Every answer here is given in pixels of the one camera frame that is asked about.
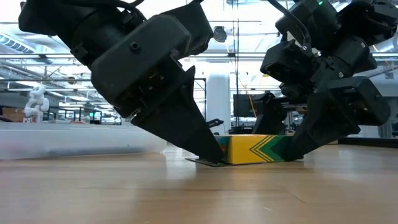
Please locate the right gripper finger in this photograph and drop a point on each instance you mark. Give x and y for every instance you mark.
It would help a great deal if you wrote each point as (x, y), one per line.
(270, 118)
(326, 124)

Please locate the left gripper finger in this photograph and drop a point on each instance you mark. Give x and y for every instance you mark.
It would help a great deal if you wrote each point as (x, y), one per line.
(186, 124)

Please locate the green yellow crayon box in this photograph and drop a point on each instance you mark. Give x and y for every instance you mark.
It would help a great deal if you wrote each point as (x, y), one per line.
(248, 149)

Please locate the clear plastic pencil case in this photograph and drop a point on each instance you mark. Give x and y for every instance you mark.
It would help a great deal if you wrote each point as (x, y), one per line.
(62, 141)

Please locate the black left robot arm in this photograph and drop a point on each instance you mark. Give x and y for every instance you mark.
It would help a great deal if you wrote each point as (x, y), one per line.
(62, 18)

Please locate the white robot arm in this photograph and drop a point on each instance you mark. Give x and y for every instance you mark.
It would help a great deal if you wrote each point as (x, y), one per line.
(36, 105)

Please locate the black background robot arm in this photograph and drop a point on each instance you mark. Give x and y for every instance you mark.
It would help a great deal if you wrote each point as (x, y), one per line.
(214, 123)

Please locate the black monitor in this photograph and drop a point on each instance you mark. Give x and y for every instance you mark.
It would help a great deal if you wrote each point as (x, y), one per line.
(244, 105)

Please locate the white building column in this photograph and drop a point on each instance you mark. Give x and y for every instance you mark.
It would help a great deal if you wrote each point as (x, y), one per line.
(217, 102)

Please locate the brown cardboard box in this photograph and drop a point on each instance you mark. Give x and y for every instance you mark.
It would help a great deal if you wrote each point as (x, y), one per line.
(12, 115)

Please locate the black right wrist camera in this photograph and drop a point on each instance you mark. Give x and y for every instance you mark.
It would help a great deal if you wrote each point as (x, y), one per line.
(286, 62)

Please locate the grey ceiling duct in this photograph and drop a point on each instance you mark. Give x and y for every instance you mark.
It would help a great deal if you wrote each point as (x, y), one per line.
(12, 42)

